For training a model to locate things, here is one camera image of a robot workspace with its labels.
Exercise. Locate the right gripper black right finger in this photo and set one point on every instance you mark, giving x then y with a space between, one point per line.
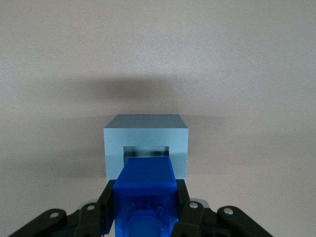
184 207

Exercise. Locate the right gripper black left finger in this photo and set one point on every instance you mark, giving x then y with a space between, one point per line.
106 209

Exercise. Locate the blue plastic part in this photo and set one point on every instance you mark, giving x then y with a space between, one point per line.
145 195

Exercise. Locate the gray square base block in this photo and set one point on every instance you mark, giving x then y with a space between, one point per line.
145 138

